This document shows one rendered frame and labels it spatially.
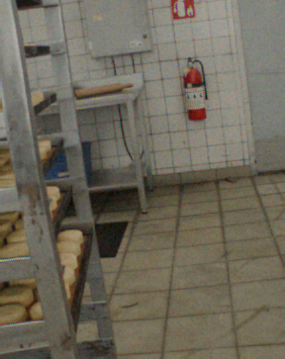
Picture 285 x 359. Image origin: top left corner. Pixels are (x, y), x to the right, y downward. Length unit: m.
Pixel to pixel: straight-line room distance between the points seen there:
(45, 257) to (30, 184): 0.09
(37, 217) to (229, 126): 4.14
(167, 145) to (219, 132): 0.45
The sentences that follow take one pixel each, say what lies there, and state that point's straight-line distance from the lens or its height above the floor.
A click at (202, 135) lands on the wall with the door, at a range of 4.75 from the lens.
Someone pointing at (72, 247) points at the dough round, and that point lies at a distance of 1.00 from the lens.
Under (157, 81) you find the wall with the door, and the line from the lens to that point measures 4.70.
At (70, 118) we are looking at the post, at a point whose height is 1.09.
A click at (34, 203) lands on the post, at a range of 0.65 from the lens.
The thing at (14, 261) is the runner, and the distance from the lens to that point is 0.71.
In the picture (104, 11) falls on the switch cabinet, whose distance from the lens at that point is 4.54.
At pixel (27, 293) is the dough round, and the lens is 0.84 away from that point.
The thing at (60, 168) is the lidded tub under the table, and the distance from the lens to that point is 4.27.
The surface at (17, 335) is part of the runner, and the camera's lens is 0.75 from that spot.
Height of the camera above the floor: 1.21
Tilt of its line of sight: 13 degrees down
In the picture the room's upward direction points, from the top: 8 degrees counter-clockwise
